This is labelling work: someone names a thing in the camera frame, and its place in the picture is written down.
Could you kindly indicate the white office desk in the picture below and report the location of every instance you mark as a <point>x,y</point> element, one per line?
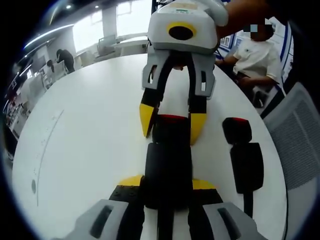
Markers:
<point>132,45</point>

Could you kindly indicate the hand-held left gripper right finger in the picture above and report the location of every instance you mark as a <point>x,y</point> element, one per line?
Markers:
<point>215,217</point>

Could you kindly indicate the person's right forearm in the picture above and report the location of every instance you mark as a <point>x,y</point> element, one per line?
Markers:
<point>240,15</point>

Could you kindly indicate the black seat belt buckle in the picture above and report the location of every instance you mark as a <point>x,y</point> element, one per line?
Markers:
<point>237,131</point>
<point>171,130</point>

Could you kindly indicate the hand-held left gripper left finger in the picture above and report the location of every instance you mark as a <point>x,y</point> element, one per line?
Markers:
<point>117,215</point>

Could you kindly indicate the grey mesh office chair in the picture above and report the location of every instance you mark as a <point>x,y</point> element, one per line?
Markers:
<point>295,135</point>

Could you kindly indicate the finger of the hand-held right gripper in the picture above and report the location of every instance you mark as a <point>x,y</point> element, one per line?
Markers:
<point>150,100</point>
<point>200,105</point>

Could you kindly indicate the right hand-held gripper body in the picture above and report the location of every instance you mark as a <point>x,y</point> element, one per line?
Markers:
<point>180,17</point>

